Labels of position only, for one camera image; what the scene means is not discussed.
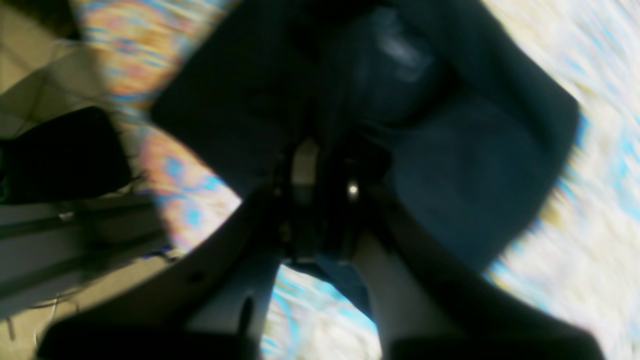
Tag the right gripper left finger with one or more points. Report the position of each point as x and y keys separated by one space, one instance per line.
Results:
x=211 y=305

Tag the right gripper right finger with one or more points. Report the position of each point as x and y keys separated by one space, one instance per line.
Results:
x=427 y=306

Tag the black T-shirt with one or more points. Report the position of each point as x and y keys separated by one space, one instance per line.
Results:
x=431 y=97

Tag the patterned tablecloth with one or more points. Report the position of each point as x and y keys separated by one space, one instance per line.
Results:
x=579 y=261

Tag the black round stand base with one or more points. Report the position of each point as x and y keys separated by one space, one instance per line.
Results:
x=78 y=155

